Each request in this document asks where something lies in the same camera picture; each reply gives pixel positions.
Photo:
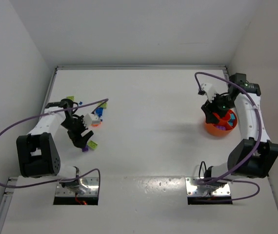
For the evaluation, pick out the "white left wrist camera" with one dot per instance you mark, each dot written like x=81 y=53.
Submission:
x=90 y=118

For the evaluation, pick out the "blue arch lego piece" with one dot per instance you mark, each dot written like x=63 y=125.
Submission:
x=99 y=112

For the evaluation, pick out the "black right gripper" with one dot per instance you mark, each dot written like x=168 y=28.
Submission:
x=208 y=111

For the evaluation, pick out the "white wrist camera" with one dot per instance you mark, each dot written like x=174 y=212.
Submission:
x=208 y=90
x=90 y=118

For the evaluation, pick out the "orange divided round container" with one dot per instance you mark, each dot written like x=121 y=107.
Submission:
x=210 y=127

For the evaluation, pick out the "teal lego brick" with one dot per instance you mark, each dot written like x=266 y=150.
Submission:
x=232 y=120

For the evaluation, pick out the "purple rectangular lego brick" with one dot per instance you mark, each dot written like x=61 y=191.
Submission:
x=85 y=149

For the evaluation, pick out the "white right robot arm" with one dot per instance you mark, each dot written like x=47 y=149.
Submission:
x=255 y=155

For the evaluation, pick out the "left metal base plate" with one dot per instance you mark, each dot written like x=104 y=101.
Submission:
x=83 y=187

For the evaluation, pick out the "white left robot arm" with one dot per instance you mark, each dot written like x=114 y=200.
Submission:
x=37 y=153

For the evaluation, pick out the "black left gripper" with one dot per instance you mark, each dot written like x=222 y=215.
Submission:
x=79 y=133

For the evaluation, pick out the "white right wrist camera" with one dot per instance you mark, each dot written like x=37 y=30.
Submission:
x=208 y=90

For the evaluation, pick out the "green lego brick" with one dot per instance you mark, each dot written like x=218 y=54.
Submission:
x=92 y=145
x=72 y=98
x=104 y=105

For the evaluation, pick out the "metal base plate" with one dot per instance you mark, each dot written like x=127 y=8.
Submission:
x=83 y=187
x=193 y=189

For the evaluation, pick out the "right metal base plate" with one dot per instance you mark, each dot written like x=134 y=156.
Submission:
x=193 y=189

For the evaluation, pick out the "purple round lego piece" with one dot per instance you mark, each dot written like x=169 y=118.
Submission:
x=221 y=127

